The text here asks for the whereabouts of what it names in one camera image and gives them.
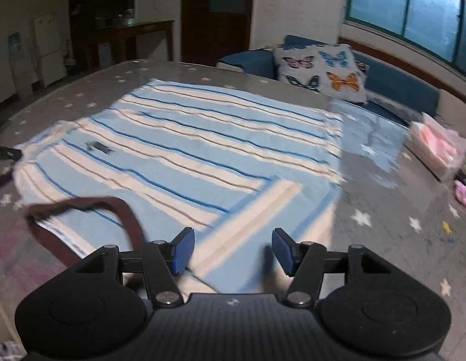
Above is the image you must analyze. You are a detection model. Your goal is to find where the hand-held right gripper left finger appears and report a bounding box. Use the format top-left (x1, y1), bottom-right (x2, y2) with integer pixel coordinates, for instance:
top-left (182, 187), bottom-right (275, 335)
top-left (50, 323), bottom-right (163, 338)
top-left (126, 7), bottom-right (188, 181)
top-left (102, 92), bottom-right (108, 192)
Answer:
top-left (68, 227), bottom-right (196, 306)

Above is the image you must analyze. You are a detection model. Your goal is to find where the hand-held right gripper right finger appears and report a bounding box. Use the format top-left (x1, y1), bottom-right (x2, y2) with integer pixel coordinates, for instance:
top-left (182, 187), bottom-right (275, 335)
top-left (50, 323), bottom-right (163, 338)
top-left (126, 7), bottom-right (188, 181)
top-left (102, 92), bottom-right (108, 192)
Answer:
top-left (271, 228), bottom-right (401, 307)

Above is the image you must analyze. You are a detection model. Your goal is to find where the blue and cream striped shirt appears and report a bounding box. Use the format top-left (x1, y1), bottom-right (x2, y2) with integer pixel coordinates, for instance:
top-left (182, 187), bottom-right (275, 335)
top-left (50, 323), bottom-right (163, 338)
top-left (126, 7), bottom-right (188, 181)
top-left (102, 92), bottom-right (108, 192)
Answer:
top-left (13, 78), bottom-right (346, 296)

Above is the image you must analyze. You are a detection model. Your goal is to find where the white water dispenser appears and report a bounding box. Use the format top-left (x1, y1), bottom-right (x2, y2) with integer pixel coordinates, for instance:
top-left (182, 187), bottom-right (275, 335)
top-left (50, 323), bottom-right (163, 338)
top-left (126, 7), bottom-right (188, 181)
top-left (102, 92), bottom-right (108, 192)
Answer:
top-left (8, 32), bottom-right (34, 100)

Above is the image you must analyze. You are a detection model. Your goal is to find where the white refrigerator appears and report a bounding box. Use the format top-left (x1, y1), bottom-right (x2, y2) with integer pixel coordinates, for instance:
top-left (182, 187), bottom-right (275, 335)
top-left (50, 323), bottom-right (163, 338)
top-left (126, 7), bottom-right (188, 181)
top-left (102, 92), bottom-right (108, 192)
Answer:
top-left (32, 12), bottom-right (66, 87)

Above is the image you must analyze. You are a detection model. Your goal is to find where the grey star-print tablecloth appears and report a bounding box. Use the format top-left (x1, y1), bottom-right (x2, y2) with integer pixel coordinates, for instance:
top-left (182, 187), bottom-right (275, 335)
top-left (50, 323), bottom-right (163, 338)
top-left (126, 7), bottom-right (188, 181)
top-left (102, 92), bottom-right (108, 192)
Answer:
top-left (0, 59), bottom-right (466, 361)

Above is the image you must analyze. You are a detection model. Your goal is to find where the dark wooden cabinet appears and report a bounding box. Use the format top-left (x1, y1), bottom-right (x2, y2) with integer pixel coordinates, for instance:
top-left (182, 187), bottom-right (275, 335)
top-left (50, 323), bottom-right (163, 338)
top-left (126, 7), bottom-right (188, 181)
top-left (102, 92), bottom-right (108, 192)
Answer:
top-left (68, 0), bottom-right (136, 70)

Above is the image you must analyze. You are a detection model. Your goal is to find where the dark wooden side table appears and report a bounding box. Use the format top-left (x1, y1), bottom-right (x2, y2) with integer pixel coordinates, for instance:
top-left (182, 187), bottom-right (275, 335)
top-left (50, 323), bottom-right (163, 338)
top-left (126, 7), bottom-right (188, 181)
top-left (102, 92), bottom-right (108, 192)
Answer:
top-left (84, 20), bottom-right (175, 72)

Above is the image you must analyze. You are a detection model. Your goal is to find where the pink tissue pack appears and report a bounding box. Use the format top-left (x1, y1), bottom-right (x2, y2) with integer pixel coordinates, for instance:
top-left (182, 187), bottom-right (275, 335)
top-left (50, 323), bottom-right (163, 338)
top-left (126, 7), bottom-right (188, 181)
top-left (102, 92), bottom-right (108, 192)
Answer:
top-left (404, 113), bottom-right (466, 183)

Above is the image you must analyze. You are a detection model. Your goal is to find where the butterfly print pillow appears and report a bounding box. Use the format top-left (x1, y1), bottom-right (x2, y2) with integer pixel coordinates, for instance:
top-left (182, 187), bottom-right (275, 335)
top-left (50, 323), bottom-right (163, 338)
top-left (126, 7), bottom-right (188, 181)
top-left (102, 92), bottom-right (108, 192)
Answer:
top-left (274, 43), bottom-right (369, 105)

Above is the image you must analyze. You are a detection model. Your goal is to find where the blue sofa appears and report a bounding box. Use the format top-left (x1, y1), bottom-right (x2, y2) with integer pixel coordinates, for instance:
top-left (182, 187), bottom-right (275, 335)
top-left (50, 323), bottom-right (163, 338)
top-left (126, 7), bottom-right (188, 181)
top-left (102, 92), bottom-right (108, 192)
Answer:
top-left (217, 35), bottom-right (440, 125)

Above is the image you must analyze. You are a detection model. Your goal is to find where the dark wooden door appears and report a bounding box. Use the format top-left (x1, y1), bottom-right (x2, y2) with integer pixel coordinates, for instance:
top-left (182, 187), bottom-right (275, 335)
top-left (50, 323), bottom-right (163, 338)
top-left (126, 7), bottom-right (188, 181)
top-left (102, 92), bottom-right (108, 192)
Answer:
top-left (180, 0), bottom-right (256, 67)

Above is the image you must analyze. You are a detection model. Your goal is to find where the green-framed window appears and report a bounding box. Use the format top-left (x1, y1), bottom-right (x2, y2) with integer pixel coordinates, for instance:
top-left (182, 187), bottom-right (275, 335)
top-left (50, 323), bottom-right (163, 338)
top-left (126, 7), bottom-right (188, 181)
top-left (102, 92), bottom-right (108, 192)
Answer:
top-left (344, 0), bottom-right (466, 70)

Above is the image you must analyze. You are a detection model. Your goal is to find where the wooden wall rail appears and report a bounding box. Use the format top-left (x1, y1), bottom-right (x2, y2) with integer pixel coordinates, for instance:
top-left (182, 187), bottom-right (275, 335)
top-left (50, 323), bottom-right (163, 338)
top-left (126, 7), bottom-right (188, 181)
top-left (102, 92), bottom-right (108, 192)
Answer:
top-left (338, 35), bottom-right (466, 100)

